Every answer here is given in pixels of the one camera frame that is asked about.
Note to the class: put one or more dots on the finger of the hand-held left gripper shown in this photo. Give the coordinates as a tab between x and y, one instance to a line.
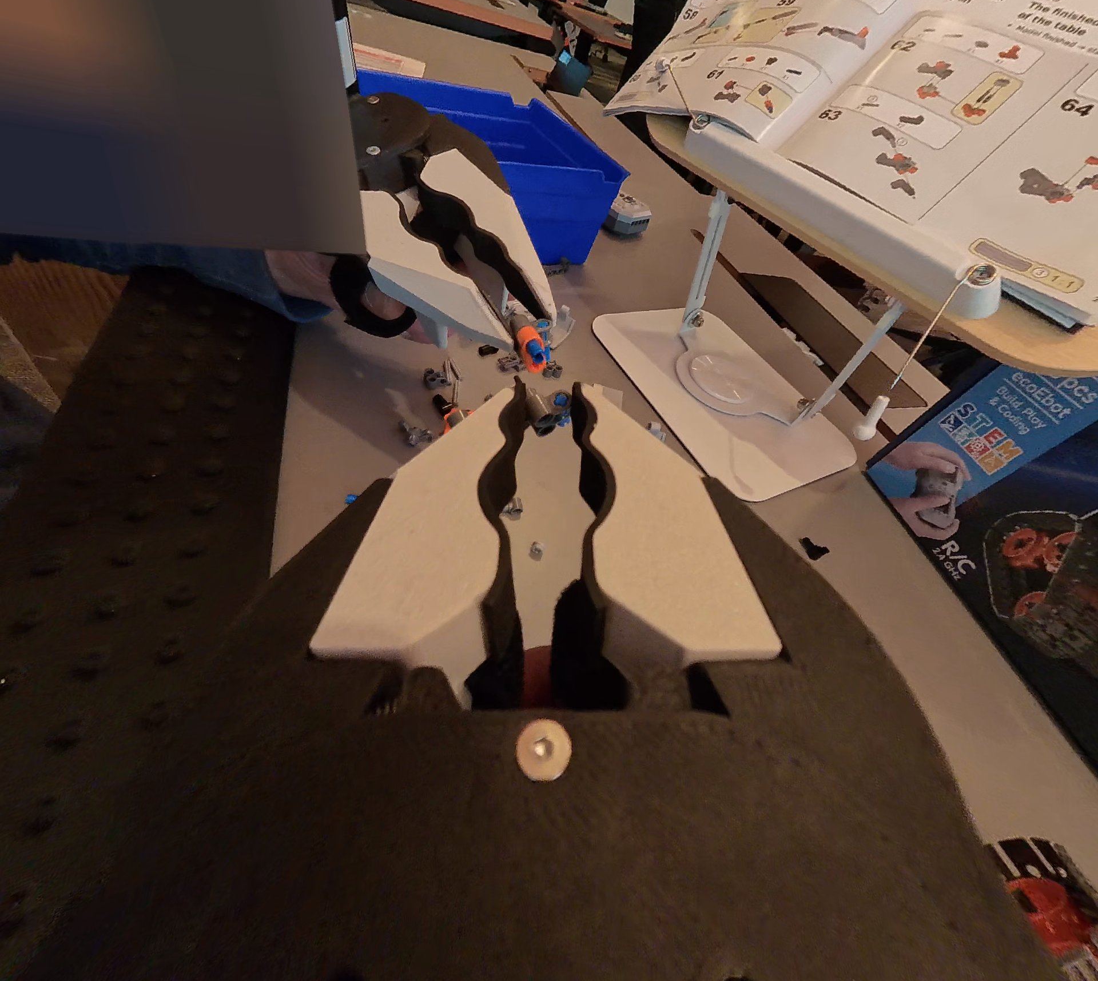
489	218
412	269

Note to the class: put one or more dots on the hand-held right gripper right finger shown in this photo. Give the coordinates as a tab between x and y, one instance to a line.
686	569

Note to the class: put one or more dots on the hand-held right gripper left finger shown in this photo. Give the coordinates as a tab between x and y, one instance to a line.
412	569

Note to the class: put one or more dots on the orange connector piece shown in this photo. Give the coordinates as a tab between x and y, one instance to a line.
523	338

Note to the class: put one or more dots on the dark grey double-hole connector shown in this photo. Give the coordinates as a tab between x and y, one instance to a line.
540	409

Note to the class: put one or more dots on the person's left forearm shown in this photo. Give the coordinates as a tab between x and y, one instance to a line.
223	274

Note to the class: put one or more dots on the person's left hand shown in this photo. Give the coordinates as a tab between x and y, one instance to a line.
300	278

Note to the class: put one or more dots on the blue tagged storage bin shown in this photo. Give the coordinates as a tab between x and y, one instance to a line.
557	201

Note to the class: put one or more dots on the white red label sheet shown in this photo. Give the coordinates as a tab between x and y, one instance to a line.
390	61

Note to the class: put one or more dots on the small black piece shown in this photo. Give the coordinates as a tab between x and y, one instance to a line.
813	548

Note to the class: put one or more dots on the grey electronic module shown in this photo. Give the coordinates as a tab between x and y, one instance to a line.
626	213

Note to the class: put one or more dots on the grey curved panel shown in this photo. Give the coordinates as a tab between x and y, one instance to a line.
656	430

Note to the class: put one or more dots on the white book stand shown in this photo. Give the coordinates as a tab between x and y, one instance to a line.
729	415

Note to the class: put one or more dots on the dark blue robot kit box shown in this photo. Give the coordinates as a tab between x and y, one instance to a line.
1029	569

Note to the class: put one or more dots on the instruction booklet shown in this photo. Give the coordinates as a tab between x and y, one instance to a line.
901	55

